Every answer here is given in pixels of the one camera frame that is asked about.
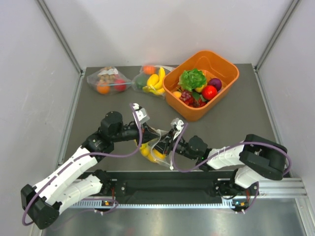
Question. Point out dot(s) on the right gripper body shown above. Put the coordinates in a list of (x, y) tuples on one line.
[(170, 143)]

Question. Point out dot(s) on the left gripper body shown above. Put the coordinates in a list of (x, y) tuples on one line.
[(143, 131)]

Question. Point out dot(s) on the polka dot zip bag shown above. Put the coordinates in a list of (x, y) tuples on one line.
[(151, 148)]

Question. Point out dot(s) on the fake red tomato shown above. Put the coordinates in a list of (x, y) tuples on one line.
[(209, 92)]

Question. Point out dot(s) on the fake yellow banana bunch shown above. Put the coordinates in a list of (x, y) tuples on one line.
[(152, 155)]

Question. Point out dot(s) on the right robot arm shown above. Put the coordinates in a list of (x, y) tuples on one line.
[(256, 158)]

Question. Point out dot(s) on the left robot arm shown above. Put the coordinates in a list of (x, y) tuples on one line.
[(44, 202)]

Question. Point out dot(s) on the fake red apple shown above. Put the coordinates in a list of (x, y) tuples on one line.
[(120, 85)]

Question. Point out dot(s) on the clear bag with bananas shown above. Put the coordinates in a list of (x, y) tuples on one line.
[(150, 79)]

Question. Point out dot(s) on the fake orange fruit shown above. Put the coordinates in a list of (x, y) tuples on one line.
[(103, 88)]

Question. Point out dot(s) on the fake yellow lemon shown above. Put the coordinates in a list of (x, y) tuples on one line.
[(199, 89)]

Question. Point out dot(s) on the clear bag with nuts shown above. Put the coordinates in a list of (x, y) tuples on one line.
[(107, 74)]

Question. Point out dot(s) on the fake green lettuce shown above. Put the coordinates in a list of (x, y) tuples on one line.
[(191, 79)]

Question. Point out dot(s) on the fake purple onion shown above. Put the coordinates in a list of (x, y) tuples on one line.
[(215, 82)]

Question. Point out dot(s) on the orange plastic bin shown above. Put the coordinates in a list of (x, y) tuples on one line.
[(212, 66)]

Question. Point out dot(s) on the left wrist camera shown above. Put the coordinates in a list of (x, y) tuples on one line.
[(139, 113)]

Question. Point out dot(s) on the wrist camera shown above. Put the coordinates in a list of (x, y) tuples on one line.
[(178, 125), (139, 113)]

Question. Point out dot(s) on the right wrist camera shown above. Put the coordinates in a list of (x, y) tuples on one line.
[(178, 125)]

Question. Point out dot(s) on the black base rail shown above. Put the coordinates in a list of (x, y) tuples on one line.
[(146, 188)]

